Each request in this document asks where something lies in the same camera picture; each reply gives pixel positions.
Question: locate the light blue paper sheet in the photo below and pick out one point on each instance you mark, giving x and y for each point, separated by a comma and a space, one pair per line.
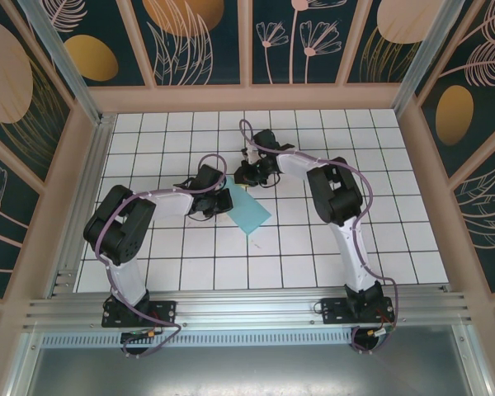
249, 214

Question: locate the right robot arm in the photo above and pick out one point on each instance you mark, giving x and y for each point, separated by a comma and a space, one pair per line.
338, 194

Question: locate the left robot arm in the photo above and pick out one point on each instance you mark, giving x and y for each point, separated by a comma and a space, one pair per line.
119, 231

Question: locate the grey metal sheet panel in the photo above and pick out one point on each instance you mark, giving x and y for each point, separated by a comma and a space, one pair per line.
247, 371

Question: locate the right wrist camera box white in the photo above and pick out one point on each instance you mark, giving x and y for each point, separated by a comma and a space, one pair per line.
252, 157

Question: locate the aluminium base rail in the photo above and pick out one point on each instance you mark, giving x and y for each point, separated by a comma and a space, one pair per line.
247, 307

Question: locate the aluminium side rail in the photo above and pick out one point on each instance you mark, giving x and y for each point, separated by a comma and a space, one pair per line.
95, 165

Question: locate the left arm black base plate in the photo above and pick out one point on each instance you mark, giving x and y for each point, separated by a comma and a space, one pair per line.
165, 313

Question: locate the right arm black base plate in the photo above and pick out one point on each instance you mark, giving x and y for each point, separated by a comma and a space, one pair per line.
334, 313

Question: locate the aluminium frame post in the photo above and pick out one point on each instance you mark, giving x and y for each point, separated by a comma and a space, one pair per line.
425, 53
62, 62

